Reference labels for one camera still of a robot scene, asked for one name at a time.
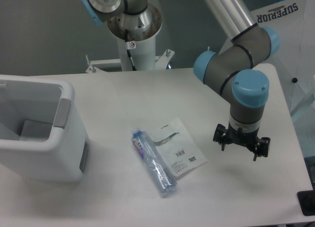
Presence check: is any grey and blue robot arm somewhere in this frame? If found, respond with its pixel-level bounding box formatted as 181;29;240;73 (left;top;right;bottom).
80;0;280;158

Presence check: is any white Superior umbrella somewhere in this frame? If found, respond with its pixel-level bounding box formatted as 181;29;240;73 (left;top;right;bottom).
219;0;315;109

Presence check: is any white plastic trash can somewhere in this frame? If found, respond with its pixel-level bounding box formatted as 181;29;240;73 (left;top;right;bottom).
0;75;90;182

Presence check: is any black device at table edge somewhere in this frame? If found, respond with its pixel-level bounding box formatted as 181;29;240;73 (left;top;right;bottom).
297;190;315;216

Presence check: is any white pedestal base frame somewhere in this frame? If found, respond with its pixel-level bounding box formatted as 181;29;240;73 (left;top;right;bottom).
85;49;175;74

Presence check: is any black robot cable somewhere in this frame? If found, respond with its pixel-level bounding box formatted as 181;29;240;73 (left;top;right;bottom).
124;30;137;71

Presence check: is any white plastic packaging bag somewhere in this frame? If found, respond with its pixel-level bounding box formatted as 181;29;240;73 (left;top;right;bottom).
146;117;208;179

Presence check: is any clear plastic water bottle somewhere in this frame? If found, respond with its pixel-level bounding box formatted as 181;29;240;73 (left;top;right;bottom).
131;129;177;196

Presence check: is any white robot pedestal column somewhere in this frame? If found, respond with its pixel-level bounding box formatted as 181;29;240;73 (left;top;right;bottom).
116;36;156;71

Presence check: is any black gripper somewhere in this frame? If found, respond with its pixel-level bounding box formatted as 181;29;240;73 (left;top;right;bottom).
213;124;271;162

